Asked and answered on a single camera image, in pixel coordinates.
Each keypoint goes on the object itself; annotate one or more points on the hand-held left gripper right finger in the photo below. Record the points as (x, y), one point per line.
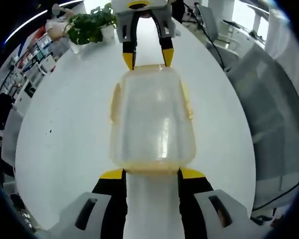
(194, 199)

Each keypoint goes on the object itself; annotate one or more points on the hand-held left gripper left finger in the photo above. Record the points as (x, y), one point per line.
(109, 199)

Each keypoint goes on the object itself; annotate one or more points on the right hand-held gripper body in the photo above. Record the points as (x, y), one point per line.
(159, 5)

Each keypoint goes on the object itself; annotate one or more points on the clear plastic box yellow buckles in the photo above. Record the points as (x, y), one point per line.
(152, 119)

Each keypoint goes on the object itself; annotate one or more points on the white plant pot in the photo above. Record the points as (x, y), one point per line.
(107, 33)

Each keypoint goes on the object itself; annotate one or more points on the green potted plant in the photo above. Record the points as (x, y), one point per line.
(89, 27)

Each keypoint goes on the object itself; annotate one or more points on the white office chair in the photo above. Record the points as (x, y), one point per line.
(214, 25)

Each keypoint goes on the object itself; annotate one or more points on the clear glass vase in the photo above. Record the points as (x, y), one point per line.
(75, 47)

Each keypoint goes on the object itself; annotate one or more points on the long curved ceiling light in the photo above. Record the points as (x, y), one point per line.
(40, 15)

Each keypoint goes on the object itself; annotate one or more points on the white storage shelves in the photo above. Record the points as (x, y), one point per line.
(30, 67)

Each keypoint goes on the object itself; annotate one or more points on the grey mesh office chair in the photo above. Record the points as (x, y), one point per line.
(276, 112)

